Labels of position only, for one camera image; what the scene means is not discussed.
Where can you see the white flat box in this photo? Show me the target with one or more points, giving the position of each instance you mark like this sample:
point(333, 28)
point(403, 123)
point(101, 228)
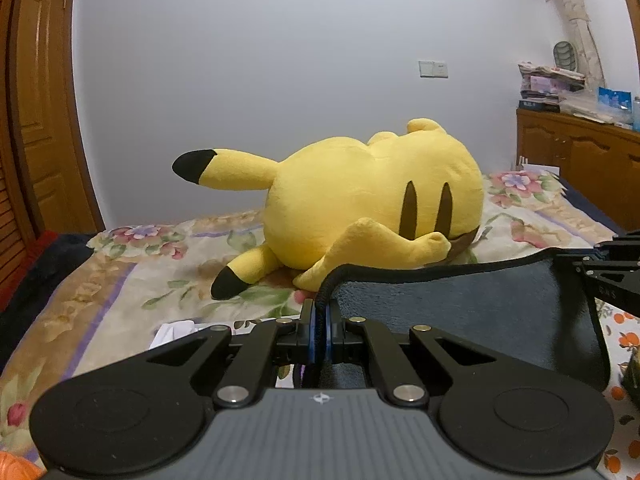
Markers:
point(537, 166)

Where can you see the small grey fan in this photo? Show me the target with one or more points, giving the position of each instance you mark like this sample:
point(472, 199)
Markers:
point(565, 55)

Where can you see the dark green thing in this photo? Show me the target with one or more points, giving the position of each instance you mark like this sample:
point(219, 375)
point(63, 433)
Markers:
point(632, 370)

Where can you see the white paper sheet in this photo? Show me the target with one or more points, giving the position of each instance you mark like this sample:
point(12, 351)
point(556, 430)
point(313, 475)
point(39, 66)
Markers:
point(172, 332)

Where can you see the clear bottle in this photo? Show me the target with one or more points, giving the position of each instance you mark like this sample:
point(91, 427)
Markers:
point(637, 115)

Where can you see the floral bed blanket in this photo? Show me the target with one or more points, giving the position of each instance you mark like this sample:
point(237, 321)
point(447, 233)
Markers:
point(125, 280)

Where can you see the white wall switch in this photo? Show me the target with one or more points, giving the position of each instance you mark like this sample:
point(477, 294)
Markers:
point(433, 69)

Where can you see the dark grey towel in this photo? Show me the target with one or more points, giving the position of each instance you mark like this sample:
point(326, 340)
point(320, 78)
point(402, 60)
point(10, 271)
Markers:
point(450, 305)

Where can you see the yellow plush toy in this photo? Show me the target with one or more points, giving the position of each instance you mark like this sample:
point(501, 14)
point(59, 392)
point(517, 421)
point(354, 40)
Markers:
point(350, 200)

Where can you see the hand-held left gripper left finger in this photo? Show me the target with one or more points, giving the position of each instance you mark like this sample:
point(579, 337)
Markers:
point(311, 340)

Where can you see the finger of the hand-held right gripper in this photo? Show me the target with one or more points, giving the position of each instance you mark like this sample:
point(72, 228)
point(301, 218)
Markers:
point(612, 285)
point(617, 245)

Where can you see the wooden cabinet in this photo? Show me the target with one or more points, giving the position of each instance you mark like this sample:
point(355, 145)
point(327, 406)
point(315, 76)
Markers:
point(580, 155)

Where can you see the orange fruit print cloth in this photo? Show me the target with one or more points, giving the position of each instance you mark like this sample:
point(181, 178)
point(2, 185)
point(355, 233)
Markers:
point(622, 440)

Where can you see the wooden louvered wardrobe door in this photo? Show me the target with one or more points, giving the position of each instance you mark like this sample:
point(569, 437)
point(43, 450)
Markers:
point(12, 230)

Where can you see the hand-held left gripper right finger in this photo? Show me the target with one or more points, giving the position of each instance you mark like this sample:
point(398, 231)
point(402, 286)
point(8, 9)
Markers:
point(326, 340)

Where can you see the stack of newspapers and books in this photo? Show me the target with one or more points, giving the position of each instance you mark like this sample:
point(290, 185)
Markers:
point(547, 85)

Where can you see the blue printed box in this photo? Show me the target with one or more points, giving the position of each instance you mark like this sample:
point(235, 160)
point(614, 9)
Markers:
point(615, 102)

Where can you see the dark blue blanket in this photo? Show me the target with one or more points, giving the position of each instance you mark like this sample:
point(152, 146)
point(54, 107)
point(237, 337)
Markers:
point(35, 270)

